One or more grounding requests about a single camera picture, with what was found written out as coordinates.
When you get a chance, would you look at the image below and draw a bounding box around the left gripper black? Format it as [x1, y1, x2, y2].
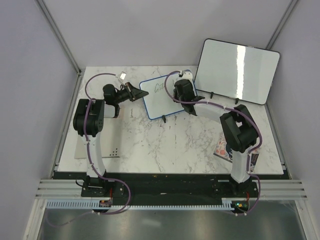
[115, 82, 149, 105]

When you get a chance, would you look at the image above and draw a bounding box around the small blue-framed whiteboard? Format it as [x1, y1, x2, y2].
[139, 72, 184, 120]

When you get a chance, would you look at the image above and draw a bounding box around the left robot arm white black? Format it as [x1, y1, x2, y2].
[72, 82, 149, 180]

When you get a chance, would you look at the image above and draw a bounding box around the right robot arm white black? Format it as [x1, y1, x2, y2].
[173, 79, 259, 197]

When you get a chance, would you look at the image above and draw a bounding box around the small whiteboard left black foot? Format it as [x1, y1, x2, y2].
[161, 115, 167, 123]

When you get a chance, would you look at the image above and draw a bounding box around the large black-framed whiteboard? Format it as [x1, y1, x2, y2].
[194, 38, 281, 105]

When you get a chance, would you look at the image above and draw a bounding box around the white paper sheet with dots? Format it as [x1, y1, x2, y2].
[74, 109, 124, 159]

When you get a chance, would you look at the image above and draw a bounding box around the colourful Little Women book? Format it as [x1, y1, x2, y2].
[213, 132, 261, 172]

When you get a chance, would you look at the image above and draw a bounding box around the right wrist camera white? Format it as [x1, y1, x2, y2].
[178, 70, 193, 82]

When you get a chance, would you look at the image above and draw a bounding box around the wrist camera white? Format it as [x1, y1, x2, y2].
[117, 71, 127, 85]
[178, 70, 193, 82]

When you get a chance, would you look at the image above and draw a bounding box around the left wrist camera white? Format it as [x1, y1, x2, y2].
[117, 71, 127, 85]

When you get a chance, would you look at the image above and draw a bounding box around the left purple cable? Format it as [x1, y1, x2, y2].
[46, 72, 133, 227]

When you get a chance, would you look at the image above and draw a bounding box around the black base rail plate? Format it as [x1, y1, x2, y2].
[79, 171, 260, 207]

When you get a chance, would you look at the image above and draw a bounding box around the white slotted cable duct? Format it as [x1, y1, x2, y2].
[45, 198, 239, 211]

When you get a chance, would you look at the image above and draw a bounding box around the aluminium frame rail front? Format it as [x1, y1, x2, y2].
[35, 177, 307, 200]

